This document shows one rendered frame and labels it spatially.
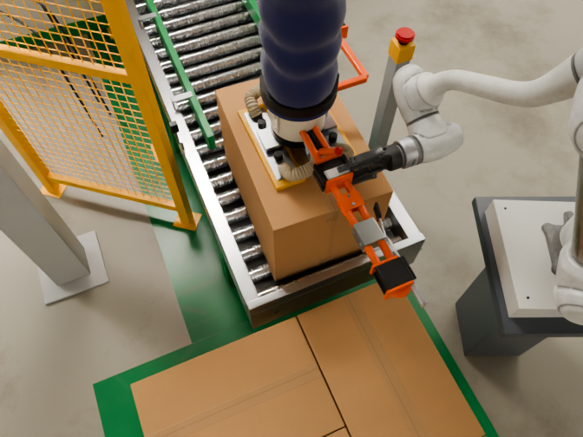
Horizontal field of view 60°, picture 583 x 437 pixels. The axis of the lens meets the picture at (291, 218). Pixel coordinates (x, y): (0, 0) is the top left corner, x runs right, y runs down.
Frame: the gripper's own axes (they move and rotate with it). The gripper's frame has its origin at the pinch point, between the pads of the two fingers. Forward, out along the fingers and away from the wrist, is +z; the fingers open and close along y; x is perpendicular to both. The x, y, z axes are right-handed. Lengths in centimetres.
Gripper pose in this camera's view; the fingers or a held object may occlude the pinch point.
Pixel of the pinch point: (335, 177)
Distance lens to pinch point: 146.8
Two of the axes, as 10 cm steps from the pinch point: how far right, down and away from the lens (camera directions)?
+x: -4.0, -8.0, 4.5
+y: -0.3, 5.0, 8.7
